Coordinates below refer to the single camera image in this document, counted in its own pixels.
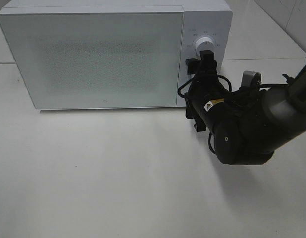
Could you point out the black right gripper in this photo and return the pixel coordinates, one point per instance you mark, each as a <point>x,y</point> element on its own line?
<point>202,91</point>

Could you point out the white microwave door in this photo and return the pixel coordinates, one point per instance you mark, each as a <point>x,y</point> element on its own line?
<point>91,61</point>

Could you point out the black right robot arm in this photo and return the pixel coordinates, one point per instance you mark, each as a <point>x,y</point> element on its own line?
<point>245,126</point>

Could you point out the white upper microwave knob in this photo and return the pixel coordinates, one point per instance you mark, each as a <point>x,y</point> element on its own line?
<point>203,43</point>

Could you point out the white adjacent table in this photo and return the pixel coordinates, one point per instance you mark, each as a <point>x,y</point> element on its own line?
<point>255,35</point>

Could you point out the white microwave oven body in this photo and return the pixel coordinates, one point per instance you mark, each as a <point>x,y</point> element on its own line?
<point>210,18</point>

